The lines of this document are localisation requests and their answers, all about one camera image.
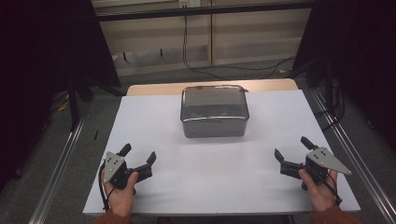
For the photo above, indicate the person's left hand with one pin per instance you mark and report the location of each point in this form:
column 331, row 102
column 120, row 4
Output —
column 121, row 197

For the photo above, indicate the small black floor piece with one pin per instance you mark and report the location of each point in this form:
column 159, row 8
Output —
column 96, row 134

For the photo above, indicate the black horizontal bar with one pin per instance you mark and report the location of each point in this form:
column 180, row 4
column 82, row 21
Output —
column 199, row 10

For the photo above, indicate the white wall socket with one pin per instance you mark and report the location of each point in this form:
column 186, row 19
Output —
column 190, row 3

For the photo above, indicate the black curtain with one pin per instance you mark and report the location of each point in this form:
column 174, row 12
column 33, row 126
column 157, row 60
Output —
column 364, row 56
column 37, row 68

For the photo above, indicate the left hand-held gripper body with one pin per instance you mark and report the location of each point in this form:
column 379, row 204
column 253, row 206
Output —
column 109, row 163

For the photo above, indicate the aluminium floor rail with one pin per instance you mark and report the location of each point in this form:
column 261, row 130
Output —
column 59, row 174
column 358, row 152

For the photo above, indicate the white table cover sheet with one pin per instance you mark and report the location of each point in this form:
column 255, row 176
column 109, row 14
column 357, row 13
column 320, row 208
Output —
column 214, row 174

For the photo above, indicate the grey transparent lidded box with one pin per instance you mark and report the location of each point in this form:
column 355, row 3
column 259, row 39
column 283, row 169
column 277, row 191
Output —
column 214, row 110

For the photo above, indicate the black metal stand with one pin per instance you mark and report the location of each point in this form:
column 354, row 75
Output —
column 73, row 105

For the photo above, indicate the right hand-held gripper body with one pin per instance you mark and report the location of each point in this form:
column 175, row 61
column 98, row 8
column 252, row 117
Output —
column 323, row 160

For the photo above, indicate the person's right hand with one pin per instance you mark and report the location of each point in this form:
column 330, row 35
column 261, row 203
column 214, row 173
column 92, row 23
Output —
column 320, row 194

